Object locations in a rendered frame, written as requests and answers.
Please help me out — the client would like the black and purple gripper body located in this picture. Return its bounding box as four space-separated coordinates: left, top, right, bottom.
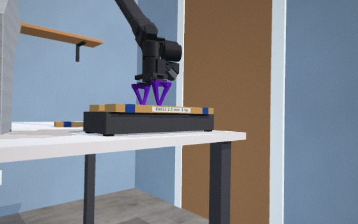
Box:
135 57 167 85

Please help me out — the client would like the white welding electrode pack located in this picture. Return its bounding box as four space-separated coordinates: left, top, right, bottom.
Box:
54 122 83 127
105 104 214 114
89 104 105 112

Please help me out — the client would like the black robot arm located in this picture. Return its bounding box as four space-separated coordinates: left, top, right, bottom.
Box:
115 0 182 81

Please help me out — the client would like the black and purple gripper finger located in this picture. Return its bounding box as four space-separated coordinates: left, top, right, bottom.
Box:
151 81 171 106
132 84 151 105

